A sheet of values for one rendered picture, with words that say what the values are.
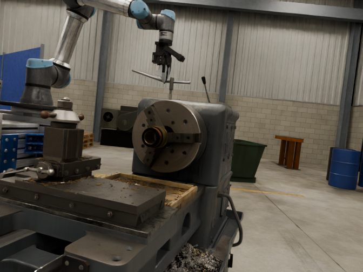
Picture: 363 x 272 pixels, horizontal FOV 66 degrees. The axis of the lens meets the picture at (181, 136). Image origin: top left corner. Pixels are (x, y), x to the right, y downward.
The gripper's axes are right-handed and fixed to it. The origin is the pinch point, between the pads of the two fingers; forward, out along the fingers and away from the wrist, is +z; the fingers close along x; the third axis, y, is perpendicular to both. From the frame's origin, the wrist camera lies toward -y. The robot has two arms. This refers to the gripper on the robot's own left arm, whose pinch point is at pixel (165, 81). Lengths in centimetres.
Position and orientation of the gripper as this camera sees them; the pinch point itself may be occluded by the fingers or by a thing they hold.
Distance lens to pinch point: 146.5
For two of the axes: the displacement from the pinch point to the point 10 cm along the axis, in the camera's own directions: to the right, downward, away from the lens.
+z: -1.0, 9.9, 0.5
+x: -3.2, 0.2, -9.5
